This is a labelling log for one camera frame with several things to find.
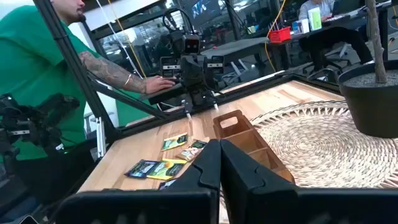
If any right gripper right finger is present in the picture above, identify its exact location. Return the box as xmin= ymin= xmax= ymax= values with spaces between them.
xmin=220 ymin=139 xmax=300 ymax=224

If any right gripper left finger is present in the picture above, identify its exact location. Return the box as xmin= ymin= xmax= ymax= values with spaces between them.
xmin=160 ymin=139 xmax=222 ymax=224

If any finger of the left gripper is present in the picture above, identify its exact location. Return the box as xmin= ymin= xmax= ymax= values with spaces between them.
xmin=192 ymin=57 xmax=206 ymax=94
xmin=181 ymin=57 xmax=194 ymax=94

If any beige tea packet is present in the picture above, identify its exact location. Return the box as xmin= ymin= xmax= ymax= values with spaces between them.
xmin=175 ymin=146 xmax=203 ymax=162

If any yellow green tea packet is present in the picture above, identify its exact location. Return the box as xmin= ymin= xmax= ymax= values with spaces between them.
xmin=160 ymin=133 xmax=189 ymax=152
xmin=146 ymin=158 xmax=187 ymax=181

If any wooden tea box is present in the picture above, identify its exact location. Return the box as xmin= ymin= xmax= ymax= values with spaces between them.
xmin=213 ymin=109 xmax=296 ymax=184

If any grey work table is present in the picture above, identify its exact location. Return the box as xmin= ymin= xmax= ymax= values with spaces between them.
xmin=200 ymin=36 xmax=271 ymax=78

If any round woven placemat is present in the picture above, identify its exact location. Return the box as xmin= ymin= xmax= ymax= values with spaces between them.
xmin=250 ymin=100 xmax=398 ymax=189

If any red plastic basket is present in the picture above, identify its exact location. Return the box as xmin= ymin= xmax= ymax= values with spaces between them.
xmin=267 ymin=26 xmax=292 ymax=44

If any white blue box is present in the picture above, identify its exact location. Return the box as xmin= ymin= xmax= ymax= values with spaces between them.
xmin=292 ymin=18 xmax=310 ymax=34

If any white green box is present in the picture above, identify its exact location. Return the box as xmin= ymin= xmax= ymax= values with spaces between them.
xmin=307 ymin=6 xmax=323 ymax=31

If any black office chair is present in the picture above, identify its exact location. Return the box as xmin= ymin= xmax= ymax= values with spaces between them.
xmin=303 ymin=43 xmax=352 ymax=82

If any person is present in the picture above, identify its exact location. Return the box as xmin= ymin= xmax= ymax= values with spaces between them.
xmin=297 ymin=0 xmax=374 ymax=72
xmin=0 ymin=0 xmax=177 ymax=162

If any potted green plant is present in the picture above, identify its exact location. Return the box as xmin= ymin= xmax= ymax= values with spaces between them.
xmin=338 ymin=0 xmax=398 ymax=139

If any black mechanical device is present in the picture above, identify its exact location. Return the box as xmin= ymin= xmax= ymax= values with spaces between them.
xmin=0 ymin=92 xmax=81 ymax=162

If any dark office desk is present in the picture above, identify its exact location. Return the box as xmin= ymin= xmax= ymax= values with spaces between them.
xmin=270 ymin=1 xmax=398 ymax=63

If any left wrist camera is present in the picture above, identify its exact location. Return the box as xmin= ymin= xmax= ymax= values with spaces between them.
xmin=183 ymin=34 xmax=201 ymax=56

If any yellow power cable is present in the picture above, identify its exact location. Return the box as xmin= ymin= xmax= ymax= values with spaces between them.
xmin=107 ymin=0 xmax=147 ymax=79
xmin=264 ymin=0 xmax=287 ymax=73

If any thin white cable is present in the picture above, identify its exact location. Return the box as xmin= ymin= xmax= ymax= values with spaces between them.
xmin=95 ymin=0 xmax=139 ymax=78

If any black aluminium table frame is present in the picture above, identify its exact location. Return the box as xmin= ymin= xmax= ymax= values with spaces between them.
xmin=32 ymin=0 xmax=343 ymax=144

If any silver metal bracket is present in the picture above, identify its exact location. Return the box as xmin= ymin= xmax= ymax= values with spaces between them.
xmin=95 ymin=116 xmax=107 ymax=159

